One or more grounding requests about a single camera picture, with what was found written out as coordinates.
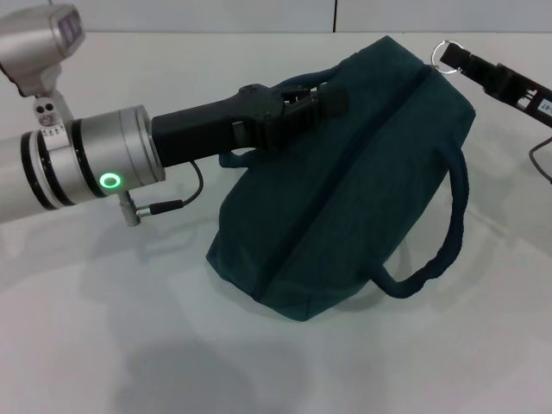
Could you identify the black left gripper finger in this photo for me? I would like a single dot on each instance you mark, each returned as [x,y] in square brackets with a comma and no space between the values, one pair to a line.
[319,101]
[284,131]

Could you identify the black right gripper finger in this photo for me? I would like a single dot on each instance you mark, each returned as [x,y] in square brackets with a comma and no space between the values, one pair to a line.
[470,62]

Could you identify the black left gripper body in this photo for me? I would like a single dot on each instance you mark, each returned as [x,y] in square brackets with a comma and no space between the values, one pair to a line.
[202,129]

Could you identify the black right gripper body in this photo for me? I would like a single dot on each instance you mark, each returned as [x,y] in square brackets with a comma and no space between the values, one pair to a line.
[526,97]

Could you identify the dark teal zippered lunch bag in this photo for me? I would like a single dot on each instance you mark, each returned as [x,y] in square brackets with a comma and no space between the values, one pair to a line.
[366,181]

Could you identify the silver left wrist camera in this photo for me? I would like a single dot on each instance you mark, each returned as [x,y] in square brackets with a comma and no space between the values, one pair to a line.
[30,47]

